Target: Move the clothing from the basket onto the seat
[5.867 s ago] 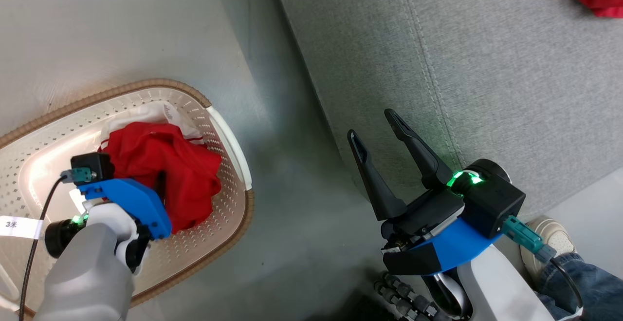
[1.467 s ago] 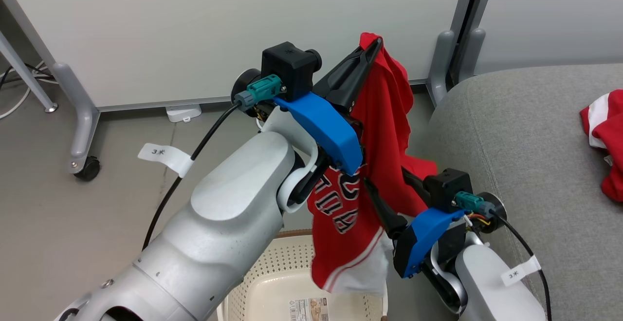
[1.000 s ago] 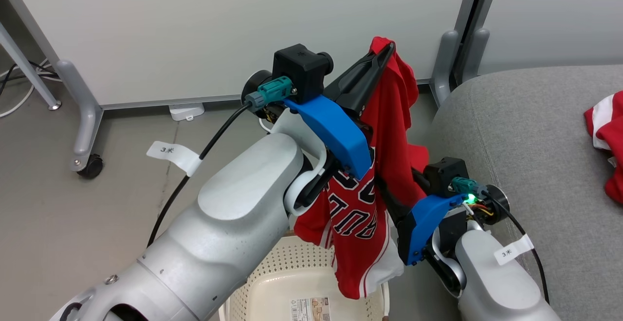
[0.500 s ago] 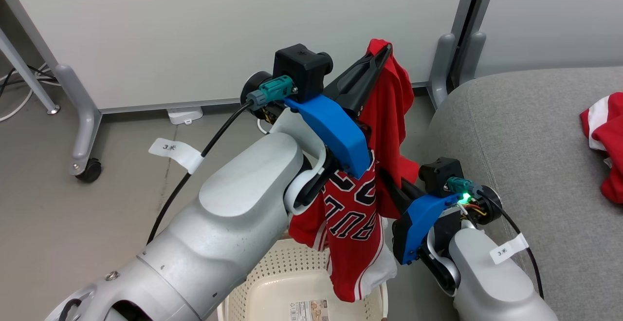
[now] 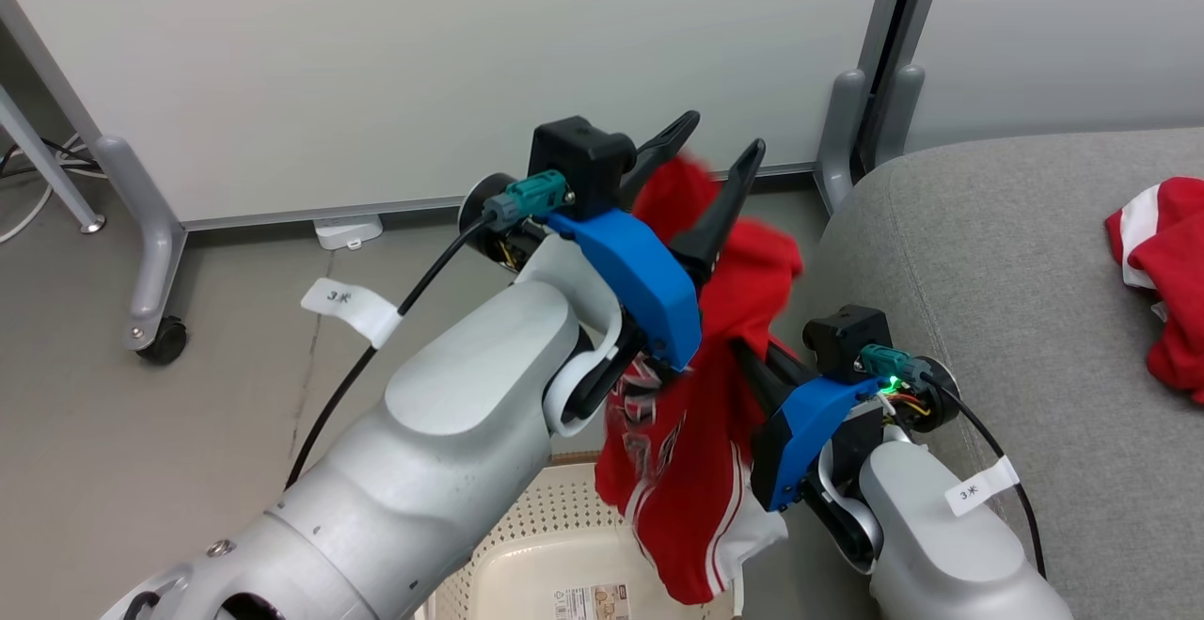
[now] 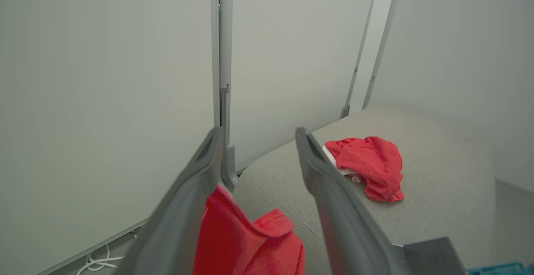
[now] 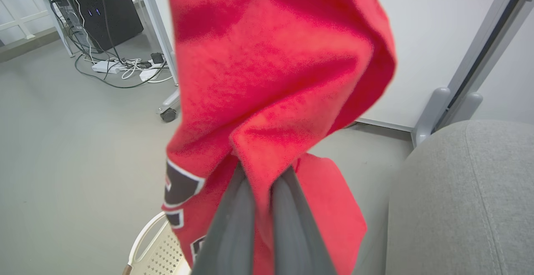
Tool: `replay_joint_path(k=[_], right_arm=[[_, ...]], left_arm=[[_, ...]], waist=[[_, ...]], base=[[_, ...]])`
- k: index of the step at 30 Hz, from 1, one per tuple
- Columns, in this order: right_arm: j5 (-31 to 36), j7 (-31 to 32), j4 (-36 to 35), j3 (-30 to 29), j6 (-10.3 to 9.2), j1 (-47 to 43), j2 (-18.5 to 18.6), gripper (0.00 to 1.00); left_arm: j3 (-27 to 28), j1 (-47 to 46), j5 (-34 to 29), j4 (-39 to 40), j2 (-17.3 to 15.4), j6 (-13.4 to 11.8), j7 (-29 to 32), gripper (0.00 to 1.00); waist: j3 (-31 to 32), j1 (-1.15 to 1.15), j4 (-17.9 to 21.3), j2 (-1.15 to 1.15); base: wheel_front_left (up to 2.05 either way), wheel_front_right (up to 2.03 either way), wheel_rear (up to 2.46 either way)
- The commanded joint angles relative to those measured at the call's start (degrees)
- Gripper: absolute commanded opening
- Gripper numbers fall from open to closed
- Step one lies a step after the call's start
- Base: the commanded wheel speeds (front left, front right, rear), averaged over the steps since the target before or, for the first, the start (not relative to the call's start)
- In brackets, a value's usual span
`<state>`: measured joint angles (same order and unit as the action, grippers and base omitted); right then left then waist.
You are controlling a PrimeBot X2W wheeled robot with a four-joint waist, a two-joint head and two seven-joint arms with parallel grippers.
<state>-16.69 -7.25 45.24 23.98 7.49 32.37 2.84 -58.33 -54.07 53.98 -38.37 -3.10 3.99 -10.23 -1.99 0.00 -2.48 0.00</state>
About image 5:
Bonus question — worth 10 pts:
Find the white power outlet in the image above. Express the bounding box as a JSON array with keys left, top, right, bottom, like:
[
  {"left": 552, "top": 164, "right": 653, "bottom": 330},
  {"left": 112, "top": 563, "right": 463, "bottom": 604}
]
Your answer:
[{"left": 313, "top": 214, "right": 385, "bottom": 251}]

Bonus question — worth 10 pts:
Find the white floor cable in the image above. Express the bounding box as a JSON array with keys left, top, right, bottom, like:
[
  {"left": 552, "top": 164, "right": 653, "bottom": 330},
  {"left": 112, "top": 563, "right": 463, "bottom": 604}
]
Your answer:
[{"left": 0, "top": 135, "right": 84, "bottom": 245}]

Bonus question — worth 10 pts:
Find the red jersey with white trim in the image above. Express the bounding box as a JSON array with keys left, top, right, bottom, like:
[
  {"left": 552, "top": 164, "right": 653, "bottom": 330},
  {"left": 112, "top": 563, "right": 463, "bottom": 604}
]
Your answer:
[{"left": 594, "top": 154, "right": 805, "bottom": 605}]

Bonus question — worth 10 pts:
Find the white right cable label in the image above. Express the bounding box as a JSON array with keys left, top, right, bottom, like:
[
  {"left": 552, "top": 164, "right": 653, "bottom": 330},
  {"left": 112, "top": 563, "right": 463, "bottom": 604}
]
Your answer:
[{"left": 945, "top": 455, "right": 1022, "bottom": 517}]

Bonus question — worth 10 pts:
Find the white left cable label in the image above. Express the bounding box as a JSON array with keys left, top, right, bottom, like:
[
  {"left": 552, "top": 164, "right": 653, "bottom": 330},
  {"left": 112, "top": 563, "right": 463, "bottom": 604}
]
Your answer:
[{"left": 301, "top": 278, "right": 404, "bottom": 350}]

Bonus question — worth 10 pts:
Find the teal camera connector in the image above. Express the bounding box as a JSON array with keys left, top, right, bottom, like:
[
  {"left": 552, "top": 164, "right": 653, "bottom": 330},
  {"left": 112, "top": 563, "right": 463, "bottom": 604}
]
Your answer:
[
  {"left": 484, "top": 170, "right": 575, "bottom": 226},
  {"left": 861, "top": 344, "right": 932, "bottom": 389}
]

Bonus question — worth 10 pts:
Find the black floor cable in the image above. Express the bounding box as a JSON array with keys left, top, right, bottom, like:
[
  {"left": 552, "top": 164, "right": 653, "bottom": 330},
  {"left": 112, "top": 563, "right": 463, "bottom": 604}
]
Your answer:
[{"left": 0, "top": 135, "right": 100, "bottom": 177}]

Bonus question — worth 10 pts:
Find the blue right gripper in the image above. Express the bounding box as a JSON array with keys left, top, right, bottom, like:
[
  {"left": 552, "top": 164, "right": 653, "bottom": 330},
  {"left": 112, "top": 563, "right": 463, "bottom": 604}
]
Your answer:
[{"left": 731, "top": 338, "right": 959, "bottom": 514}]

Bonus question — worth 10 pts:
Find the grey metal desk leg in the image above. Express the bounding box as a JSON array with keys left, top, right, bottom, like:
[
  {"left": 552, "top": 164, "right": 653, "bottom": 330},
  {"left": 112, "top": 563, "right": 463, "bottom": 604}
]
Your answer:
[{"left": 0, "top": 84, "right": 106, "bottom": 233}]

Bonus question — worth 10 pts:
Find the large white partition panel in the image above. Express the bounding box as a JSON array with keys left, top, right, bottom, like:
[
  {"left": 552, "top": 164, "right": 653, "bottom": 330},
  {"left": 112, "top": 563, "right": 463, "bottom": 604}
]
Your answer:
[{"left": 0, "top": 0, "right": 890, "bottom": 226}]

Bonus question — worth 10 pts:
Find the white cable label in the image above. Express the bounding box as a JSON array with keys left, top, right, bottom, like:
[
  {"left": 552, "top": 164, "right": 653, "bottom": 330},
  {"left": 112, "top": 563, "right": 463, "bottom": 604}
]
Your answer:
[
  {"left": 301, "top": 278, "right": 404, "bottom": 350},
  {"left": 945, "top": 455, "right": 1022, "bottom": 517}
]

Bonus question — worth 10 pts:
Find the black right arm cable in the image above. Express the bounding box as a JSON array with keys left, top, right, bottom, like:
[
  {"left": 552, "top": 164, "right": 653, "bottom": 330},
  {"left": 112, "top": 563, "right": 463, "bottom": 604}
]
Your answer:
[{"left": 922, "top": 375, "right": 1047, "bottom": 581}]

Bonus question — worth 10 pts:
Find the narrow white partition panel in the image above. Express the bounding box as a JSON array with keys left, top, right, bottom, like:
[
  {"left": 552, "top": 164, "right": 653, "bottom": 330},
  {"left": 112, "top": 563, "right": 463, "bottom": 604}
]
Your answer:
[{"left": 903, "top": 0, "right": 1204, "bottom": 152}]

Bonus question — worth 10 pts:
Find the red and white garment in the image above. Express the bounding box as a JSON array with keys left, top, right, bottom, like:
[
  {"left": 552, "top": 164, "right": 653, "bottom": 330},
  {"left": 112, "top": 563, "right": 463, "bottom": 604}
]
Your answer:
[{"left": 1105, "top": 176, "right": 1204, "bottom": 405}]

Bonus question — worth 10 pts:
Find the teal left camera connector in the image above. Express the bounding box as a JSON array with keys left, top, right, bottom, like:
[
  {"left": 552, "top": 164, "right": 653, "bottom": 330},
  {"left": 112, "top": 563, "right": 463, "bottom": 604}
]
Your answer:
[{"left": 484, "top": 170, "right": 575, "bottom": 226}]

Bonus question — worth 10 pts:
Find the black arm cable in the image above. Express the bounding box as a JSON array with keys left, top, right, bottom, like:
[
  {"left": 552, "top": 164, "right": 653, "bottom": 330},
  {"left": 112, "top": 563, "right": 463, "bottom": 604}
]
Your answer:
[
  {"left": 282, "top": 211, "right": 495, "bottom": 491},
  {"left": 922, "top": 375, "right": 1047, "bottom": 581}
]

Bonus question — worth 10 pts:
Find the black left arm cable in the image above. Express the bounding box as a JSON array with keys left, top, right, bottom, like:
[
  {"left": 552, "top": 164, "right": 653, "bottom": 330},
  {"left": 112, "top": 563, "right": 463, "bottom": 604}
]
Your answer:
[{"left": 282, "top": 211, "right": 495, "bottom": 491}]

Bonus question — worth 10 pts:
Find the white perforated laundry basket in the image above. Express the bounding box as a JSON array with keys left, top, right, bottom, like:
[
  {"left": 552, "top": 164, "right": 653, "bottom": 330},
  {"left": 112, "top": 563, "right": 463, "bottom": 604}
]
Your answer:
[{"left": 414, "top": 455, "right": 744, "bottom": 620}]

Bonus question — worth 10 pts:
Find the grey fabric sofa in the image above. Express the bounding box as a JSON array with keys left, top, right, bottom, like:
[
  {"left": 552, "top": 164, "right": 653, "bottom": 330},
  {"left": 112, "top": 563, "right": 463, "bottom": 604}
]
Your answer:
[{"left": 804, "top": 128, "right": 1204, "bottom": 620}]

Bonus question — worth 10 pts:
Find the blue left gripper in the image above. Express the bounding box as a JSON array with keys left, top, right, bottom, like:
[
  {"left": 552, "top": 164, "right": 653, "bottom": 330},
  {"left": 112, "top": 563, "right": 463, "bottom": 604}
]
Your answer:
[{"left": 458, "top": 110, "right": 767, "bottom": 373}]

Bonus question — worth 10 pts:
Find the grey partition foot with caster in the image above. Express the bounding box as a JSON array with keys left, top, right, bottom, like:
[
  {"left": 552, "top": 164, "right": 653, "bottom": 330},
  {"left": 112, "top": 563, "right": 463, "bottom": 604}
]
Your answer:
[{"left": 94, "top": 135, "right": 189, "bottom": 365}]

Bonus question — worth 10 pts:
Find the teal right camera connector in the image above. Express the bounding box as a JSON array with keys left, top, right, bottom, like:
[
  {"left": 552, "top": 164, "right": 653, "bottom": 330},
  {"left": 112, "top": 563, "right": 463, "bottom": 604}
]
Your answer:
[{"left": 861, "top": 344, "right": 932, "bottom": 389}]

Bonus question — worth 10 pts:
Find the printed sticker in basket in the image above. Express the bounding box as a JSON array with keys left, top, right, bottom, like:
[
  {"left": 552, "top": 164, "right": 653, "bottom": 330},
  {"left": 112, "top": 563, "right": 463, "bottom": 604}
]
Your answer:
[{"left": 552, "top": 584, "right": 631, "bottom": 620}]

